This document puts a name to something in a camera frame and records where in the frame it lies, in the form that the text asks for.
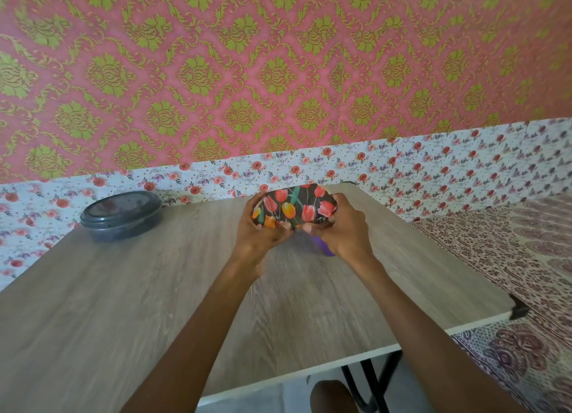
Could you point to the person's left hand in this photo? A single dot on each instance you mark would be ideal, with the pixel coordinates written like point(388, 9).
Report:
point(250, 240)

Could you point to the person's right hand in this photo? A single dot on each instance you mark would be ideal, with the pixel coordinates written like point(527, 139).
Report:
point(348, 240)

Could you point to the person's right thumb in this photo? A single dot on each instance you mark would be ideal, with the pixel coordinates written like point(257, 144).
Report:
point(316, 231)

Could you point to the person's left thumb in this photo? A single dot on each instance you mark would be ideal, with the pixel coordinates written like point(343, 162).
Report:
point(278, 233)

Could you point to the black tulip print pouch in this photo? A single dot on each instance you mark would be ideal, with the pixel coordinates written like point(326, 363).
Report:
point(295, 205)

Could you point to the person's right forearm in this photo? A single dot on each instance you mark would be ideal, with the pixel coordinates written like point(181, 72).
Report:
point(429, 341)

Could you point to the person's left forearm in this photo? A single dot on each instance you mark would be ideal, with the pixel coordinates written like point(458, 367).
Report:
point(196, 341)

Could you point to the purple plastic object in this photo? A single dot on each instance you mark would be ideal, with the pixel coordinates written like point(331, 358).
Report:
point(325, 247)

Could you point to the black round lidded container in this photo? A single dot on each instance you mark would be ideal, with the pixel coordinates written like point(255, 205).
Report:
point(120, 216)

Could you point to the person's knee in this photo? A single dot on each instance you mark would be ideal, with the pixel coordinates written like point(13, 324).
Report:
point(333, 397)

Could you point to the purple paisley bed sheet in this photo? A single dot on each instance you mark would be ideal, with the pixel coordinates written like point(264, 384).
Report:
point(518, 265)

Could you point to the black table corner cap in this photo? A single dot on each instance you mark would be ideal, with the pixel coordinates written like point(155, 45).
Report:
point(519, 309)

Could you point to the black metal table frame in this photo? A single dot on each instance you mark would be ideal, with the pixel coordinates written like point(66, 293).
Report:
point(373, 381)

